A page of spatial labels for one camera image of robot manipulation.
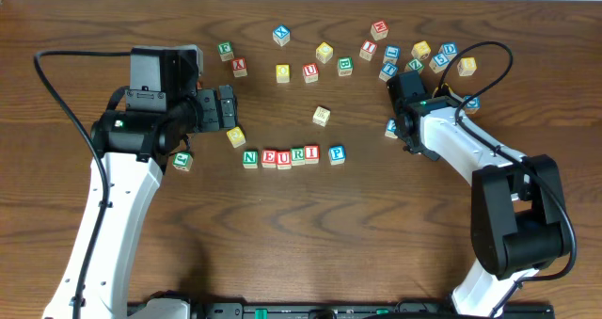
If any red E block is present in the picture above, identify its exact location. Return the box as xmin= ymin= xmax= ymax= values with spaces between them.
xmin=261 ymin=149 xmax=277 ymax=168

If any red Y block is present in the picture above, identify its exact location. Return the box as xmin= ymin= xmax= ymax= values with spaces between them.
xmin=230 ymin=57 xmax=247 ymax=77

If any yellow block upper right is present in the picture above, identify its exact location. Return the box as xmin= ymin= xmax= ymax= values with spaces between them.
xmin=411 ymin=40 xmax=431 ymax=61

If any yellow block left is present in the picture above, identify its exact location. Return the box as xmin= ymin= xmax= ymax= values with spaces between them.
xmin=227 ymin=126 xmax=246 ymax=148

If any blue X block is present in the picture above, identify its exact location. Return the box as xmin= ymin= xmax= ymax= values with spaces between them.
xmin=273 ymin=24 xmax=291 ymax=47

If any red H block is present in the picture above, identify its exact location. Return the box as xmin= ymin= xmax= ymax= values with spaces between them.
xmin=371 ymin=20 xmax=389 ymax=40

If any blue S block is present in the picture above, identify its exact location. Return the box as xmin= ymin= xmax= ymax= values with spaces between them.
xmin=429 ymin=53 xmax=450 ymax=73

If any blue 2 block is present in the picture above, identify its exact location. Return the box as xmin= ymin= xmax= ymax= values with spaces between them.
xmin=385 ymin=119 xmax=397 ymax=138

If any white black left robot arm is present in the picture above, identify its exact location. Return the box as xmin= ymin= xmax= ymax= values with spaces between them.
xmin=43 ymin=85 xmax=237 ymax=318

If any yellow block top middle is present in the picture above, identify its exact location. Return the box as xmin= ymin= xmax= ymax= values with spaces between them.
xmin=316 ymin=41 xmax=334 ymax=64

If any red u block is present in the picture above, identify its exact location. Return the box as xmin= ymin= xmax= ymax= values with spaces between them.
xmin=276 ymin=151 xmax=292 ymax=169
xmin=302 ymin=63 xmax=319 ymax=84

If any blue T block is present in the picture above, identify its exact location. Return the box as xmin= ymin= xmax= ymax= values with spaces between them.
xmin=379 ymin=62 xmax=398 ymax=82

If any green J block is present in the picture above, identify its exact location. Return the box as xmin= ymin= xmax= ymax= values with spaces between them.
xmin=172 ymin=152 xmax=194 ymax=171

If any yellow 8 block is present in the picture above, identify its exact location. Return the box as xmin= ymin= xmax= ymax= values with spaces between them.
xmin=457 ymin=57 xmax=477 ymax=77

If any green N block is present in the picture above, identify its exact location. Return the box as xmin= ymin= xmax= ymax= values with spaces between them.
xmin=243 ymin=151 xmax=259 ymax=168

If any green Z block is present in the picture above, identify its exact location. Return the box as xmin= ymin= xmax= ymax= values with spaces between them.
xmin=404 ymin=58 xmax=424 ymax=73

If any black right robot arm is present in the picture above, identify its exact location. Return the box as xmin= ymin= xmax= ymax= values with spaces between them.
xmin=392 ymin=96 xmax=577 ymax=317

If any blue d block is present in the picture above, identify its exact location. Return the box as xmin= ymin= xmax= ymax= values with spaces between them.
xmin=438 ymin=42 xmax=458 ymax=60
xmin=464 ymin=96 xmax=481 ymax=115

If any plain white wooden block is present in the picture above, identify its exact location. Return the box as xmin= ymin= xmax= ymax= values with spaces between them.
xmin=312 ymin=106 xmax=331 ymax=127

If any red i block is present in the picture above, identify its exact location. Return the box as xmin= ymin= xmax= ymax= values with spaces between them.
xmin=359 ymin=40 xmax=377 ymax=61
xmin=304 ymin=145 xmax=320 ymax=165

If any green B block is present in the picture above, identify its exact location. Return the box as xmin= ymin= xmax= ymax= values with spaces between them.
xmin=337 ymin=56 xmax=354 ymax=76

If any green F block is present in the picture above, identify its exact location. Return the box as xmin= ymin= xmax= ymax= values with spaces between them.
xmin=217 ymin=41 xmax=234 ymax=61

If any green R block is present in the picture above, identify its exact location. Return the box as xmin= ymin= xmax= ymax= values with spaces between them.
xmin=291 ymin=147 xmax=306 ymax=166

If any blue D block upper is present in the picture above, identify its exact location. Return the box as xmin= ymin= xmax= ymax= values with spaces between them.
xmin=438 ymin=42 xmax=458 ymax=60

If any blue D block lower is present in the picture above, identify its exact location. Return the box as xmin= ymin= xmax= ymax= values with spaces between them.
xmin=464 ymin=96 xmax=481 ymax=115

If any yellow O block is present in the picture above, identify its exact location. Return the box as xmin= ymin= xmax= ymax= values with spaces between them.
xmin=276 ymin=64 xmax=291 ymax=83

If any blue L block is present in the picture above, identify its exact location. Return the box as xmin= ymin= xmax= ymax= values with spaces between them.
xmin=383 ymin=45 xmax=401 ymax=65

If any blue P block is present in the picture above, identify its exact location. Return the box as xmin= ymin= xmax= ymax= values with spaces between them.
xmin=328 ymin=145 xmax=346 ymax=166

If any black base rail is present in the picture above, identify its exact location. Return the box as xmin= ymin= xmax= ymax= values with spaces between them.
xmin=126 ymin=301 xmax=556 ymax=319

